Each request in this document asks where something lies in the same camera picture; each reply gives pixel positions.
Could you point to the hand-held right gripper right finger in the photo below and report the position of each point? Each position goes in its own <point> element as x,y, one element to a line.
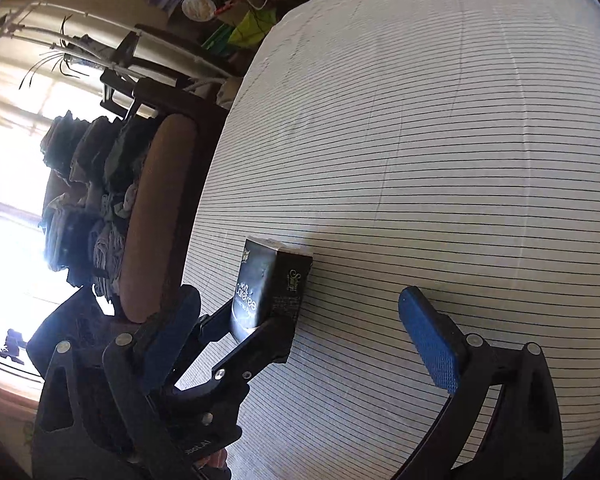
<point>432,345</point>

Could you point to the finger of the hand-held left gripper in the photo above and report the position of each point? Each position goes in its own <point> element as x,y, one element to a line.
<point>215,322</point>
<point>252,352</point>

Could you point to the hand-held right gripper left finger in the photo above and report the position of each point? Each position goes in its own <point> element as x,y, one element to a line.
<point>165,355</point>

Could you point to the black tissue pack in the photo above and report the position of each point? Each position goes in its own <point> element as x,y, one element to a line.
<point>265,280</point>

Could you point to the person's left hand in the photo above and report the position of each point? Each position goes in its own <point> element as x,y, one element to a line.
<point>215,467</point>

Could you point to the wooden armchair brown cushion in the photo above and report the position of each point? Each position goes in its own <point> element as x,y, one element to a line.
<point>155,210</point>

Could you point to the pile of folded clothes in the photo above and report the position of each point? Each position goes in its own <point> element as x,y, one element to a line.
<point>90,160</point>

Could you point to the beige floor jug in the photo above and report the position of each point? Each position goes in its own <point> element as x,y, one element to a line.
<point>226,94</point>

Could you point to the white pole stand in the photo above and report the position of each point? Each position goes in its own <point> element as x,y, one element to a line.
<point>155,50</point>

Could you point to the green bag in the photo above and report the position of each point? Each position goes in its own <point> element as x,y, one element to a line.
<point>250,27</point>

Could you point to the round tin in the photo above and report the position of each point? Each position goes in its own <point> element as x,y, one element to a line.
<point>198,6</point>

